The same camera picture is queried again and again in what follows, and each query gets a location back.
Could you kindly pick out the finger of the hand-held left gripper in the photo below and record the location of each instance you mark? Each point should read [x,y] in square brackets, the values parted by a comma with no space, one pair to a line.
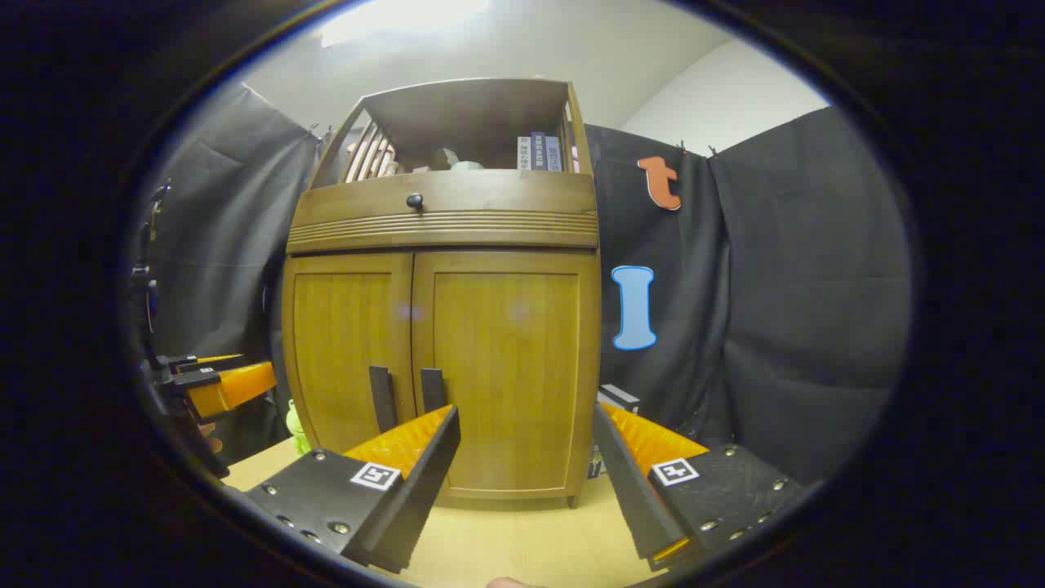
[233,388]
[196,362]

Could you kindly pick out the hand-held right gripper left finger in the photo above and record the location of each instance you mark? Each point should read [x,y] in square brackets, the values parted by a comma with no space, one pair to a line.
[424,482]

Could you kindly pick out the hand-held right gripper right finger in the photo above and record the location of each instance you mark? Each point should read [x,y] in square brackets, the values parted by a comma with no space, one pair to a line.
[629,482]

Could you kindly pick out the wooden shoe cabinet door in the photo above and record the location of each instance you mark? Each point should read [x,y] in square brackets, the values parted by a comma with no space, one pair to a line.
[343,343]
[506,343]

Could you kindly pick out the wooden double-door shoe cabinet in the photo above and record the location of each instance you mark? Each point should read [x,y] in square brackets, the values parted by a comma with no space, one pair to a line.
[457,229]

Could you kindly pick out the wooden cabinet drawer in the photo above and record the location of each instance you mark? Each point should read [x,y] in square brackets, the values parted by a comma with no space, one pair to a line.
[490,200]

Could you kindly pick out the green toy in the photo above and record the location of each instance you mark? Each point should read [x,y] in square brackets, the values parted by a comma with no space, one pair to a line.
[298,429]

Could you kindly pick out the black book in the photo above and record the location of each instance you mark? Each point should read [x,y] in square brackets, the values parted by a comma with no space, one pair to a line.
[622,398]

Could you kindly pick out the black backdrop cloth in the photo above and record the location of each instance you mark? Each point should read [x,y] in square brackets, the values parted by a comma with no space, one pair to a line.
[775,286]

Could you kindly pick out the black drawer knob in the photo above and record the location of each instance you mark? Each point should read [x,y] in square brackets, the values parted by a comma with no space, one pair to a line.
[415,201]

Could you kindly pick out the grey blue book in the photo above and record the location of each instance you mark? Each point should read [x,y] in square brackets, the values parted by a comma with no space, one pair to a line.
[553,153]

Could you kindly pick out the white spine book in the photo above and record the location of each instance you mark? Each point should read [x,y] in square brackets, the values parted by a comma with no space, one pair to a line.
[523,155]

